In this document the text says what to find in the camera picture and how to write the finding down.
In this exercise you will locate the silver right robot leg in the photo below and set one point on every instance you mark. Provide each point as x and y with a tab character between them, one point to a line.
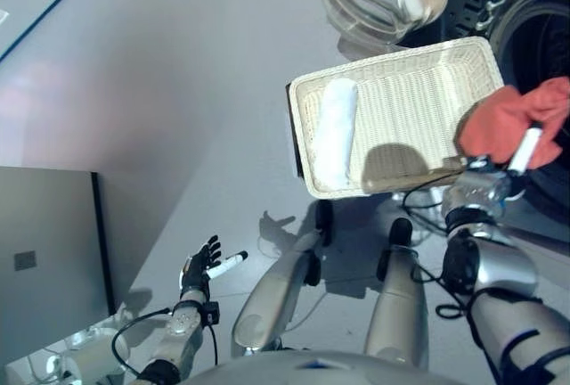
396	305

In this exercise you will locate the white cylinder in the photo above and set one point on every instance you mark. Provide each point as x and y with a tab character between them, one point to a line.
89	358

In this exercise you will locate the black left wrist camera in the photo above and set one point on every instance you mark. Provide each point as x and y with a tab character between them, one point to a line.
211	313

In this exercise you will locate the grey label plate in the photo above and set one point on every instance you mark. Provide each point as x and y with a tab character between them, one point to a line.
25	261

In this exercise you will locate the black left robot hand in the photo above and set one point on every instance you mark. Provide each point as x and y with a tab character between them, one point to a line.
198	273

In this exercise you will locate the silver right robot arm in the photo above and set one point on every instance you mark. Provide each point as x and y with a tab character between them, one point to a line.
503	269

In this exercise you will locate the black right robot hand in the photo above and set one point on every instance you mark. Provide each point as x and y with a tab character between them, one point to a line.
521	158

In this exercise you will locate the grey washing machine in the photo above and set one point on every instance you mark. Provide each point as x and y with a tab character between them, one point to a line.
534	46

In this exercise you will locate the white cloth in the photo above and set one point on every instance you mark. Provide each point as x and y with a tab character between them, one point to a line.
336	135

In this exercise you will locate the cream wicker basket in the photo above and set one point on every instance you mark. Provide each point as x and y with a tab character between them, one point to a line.
401	104

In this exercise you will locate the dark thin edge strip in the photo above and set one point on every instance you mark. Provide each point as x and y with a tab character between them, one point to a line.
49	10

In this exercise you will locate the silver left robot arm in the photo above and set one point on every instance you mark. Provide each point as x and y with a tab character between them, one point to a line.
178	340

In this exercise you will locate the red cloth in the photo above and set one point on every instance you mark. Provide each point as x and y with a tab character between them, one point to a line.
503	122

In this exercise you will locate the silver robot torso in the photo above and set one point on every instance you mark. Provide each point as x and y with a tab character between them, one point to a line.
320	369

